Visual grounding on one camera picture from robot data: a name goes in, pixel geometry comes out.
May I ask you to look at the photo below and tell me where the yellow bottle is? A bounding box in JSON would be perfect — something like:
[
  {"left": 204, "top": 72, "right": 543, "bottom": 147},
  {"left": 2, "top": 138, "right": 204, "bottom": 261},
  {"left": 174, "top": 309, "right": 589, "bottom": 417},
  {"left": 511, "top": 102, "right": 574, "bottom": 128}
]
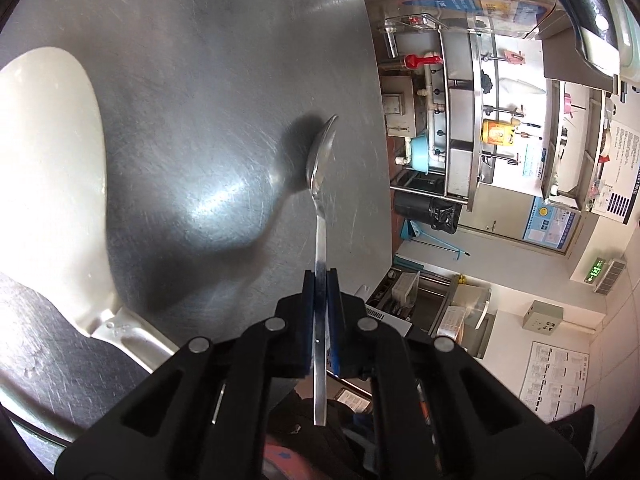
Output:
[{"left": 481, "top": 119, "right": 516, "bottom": 146}]

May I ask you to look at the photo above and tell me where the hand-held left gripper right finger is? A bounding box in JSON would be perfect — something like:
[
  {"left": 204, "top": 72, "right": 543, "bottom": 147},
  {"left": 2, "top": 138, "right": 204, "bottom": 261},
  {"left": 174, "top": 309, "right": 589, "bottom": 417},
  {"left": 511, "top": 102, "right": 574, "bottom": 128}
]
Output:
[{"left": 325, "top": 267, "right": 586, "bottom": 480}]

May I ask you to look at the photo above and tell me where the light blue basin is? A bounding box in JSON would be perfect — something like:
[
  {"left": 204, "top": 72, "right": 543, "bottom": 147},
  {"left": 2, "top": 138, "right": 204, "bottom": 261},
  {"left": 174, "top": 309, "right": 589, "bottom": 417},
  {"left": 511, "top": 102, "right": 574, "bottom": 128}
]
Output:
[{"left": 409, "top": 134, "right": 432, "bottom": 175}]

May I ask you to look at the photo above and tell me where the white notice poster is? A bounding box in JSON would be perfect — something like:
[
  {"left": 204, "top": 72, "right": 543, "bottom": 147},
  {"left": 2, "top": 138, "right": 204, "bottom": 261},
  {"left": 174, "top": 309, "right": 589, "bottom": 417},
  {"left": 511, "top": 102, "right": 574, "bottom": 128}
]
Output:
[{"left": 602, "top": 122, "right": 640, "bottom": 226}]

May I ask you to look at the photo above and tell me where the grey electrical box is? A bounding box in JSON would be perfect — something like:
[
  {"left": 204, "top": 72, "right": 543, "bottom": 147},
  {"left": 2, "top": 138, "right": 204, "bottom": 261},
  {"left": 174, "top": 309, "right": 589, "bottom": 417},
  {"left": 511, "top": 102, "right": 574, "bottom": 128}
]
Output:
[{"left": 522, "top": 300, "right": 563, "bottom": 337}]

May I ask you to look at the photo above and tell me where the white soup spoon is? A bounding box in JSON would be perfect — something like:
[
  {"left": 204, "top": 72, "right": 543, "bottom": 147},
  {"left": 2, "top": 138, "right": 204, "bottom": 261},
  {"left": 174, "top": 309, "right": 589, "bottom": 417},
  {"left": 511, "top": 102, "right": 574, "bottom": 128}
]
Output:
[{"left": 0, "top": 46, "right": 181, "bottom": 375}]

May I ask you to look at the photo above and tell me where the black trash bin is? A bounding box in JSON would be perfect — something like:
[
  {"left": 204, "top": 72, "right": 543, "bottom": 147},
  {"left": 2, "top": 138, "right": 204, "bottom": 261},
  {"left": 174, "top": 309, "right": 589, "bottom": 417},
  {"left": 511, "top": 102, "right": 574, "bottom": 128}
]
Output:
[{"left": 394, "top": 191, "right": 460, "bottom": 235}]

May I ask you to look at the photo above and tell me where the blue dustpan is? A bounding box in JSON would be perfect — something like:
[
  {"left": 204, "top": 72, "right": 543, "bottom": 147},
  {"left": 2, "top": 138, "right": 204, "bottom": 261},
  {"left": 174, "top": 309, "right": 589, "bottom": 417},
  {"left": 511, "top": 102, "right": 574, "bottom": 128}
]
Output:
[{"left": 400, "top": 220, "right": 472, "bottom": 261}]

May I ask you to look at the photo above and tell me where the green exit sign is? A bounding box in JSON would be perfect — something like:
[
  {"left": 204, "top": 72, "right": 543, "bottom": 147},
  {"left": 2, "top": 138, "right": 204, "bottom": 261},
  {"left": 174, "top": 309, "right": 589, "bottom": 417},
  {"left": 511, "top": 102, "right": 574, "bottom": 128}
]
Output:
[{"left": 586, "top": 257, "right": 608, "bottom": 285}]

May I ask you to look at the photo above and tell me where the blue wall poster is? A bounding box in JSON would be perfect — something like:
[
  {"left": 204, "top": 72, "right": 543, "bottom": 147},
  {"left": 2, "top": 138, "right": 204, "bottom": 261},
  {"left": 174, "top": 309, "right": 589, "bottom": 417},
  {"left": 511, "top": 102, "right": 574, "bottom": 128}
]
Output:
[{"left": 522, "top": 196, "right": 581, "bottom": 253}]

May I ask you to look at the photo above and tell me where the steel storage rack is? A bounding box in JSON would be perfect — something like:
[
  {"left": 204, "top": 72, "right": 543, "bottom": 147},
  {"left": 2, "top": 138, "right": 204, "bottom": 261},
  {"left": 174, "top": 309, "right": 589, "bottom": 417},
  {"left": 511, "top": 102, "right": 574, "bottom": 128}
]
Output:
[{"left": 367, "top": 266, "right": 497, "bottom": 361}]

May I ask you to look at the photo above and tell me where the black curved handle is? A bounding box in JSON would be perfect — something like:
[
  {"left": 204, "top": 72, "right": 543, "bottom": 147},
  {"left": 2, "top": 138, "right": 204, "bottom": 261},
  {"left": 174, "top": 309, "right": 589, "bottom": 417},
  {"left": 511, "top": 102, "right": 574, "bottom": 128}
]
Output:
[{"left": 540, "top": 0, "right": 622, "bottom": 96}]

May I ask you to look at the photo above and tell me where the beige box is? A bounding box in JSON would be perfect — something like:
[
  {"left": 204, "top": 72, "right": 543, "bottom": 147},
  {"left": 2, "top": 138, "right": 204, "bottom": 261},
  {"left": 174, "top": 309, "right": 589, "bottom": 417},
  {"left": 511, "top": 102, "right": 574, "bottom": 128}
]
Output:
[{"left": 382, "top": 76, "right": 418, "bottom": 137}]

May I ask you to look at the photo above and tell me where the stainless steel sink unit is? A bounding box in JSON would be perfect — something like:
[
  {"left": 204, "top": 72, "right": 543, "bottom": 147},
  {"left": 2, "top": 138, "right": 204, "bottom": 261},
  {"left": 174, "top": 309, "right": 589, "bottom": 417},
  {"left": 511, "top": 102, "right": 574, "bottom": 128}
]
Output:
[{"left": 439, "top": 25, "right": 497, "bottom": 213}]

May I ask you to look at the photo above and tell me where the white vent grille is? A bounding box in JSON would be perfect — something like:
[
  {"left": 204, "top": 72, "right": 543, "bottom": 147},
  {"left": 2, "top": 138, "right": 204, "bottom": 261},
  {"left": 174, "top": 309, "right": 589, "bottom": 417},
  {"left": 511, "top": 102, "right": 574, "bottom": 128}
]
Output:
[{"left": 597, "top": 259, "right": 629, "bottom": 295}]

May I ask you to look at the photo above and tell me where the red valve handle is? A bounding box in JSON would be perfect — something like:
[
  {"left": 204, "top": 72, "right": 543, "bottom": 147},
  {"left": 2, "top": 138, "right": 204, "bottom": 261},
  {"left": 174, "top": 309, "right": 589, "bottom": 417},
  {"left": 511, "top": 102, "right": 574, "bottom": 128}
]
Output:
[{"left": 404, "top": 53, "right": 444, "bottom": 70}]

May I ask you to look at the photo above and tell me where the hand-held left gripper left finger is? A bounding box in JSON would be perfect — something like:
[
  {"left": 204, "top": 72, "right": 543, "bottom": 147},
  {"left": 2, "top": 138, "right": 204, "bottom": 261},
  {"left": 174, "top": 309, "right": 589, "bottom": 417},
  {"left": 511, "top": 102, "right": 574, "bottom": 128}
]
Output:
[{"left": 54, "top": 269, "right": 317, "bottom": 480}]

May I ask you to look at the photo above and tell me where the white wall chart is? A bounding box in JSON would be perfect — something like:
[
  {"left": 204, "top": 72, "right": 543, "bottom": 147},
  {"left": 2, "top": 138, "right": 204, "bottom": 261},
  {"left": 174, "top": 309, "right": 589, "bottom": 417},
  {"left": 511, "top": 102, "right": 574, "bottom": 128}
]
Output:
[{"left": 520, "top": 341, "right": 591, "bottom": 423}]

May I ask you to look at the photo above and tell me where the metal spoon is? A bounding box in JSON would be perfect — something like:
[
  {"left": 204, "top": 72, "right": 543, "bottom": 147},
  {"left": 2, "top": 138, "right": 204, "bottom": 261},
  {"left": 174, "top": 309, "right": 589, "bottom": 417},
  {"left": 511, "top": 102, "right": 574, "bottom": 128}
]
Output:
[{"left": 305, "top": 114, "right": 340, "bottom": 427}]

